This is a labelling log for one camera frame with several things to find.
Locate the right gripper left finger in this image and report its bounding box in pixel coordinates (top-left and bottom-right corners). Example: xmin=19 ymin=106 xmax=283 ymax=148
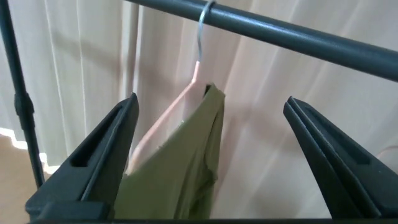
xmin=25 ymin=92 xmax=140 ymax=220

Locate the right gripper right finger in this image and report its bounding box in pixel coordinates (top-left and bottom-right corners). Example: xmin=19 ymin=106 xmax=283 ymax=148
xmin=282 ymin=96 xmax=398 ymax=218

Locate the green printed shirt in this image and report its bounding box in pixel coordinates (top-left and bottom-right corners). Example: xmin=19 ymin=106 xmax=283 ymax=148
xmin=113 ymin=83 xmax=226 ymax=220

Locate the black clothes rack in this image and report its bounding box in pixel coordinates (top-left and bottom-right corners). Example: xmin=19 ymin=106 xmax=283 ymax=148
xmin=0 ymin=0 xmax=398 ymax=189

